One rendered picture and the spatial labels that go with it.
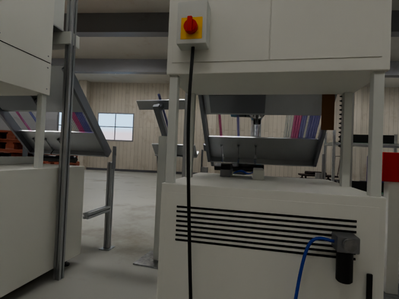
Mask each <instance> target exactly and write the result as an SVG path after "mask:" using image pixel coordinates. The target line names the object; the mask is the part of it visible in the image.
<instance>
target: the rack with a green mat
mask: <svg viewBox="0 0 399 299"><path fill-rule="evenodd" d="M335 136H336V130H333V131H332V142H330V143H327V133H326V134H325V138H324V154H325V163H324V179H325V171H326V152H327V146H332V167H331V181H333V182H334V173H335V146H337V147H338V145H341V142H336V141H335ZM353 147H368V143H357V142H354V143H353ZM383 148H393V149H394V152H397V148H399V144H398V143H397V135H394V144H383Z"/></svg>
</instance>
